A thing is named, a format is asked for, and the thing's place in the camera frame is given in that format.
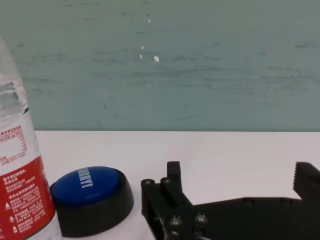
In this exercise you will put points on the blue push button black base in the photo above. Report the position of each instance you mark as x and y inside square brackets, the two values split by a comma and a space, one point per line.
[92, 197]

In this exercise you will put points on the clear water bottle red cap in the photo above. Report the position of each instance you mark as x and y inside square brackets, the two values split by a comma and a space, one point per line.
[20, 175]

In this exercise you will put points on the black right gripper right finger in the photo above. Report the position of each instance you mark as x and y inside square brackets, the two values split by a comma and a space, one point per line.
[308, 182]

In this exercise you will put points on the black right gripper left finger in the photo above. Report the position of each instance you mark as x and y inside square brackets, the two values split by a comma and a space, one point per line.
[162, 200]

